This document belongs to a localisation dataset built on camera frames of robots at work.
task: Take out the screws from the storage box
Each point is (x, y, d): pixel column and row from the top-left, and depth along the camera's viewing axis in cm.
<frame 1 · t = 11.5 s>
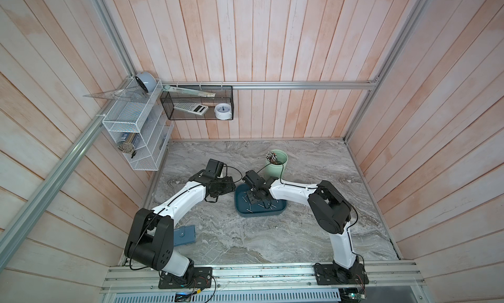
left hand: (230, 189, 89), fingers open
right hand: (253, 194, 97), fingers closed
teal plastic storage tray: (245, 207, 93), on the table
mint green pencil cup: (277, 170, 98), point 8 cm above the table
pencils bundle in cup: (272, 157, 92), point 18 cm above the table
white tape roll: (223, 111, 95), point 29 cm above the table

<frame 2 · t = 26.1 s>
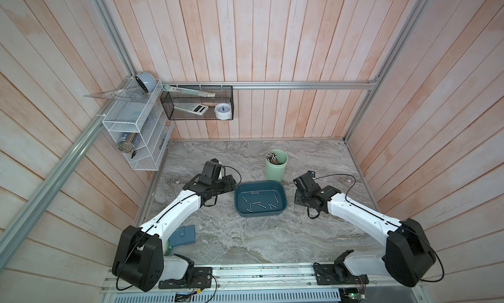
left hand: (229, 185, 86), fingers open
right hand: (300, 195, 88), fingers closed
silver screw in tray: (259, 204, 95), on the table
the other named things where they were.

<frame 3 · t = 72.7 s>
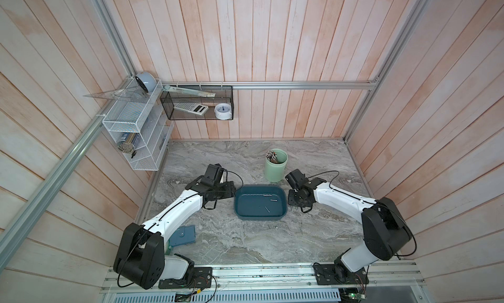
left hand: (229, 192, 86), fingers open
right hand: (293, 199, 91), fingers closed
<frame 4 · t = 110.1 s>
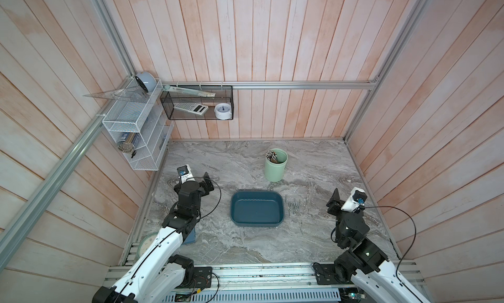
left hand: (197, 178, 81), fingers open
right hand: (342, 191, 75), fingers open
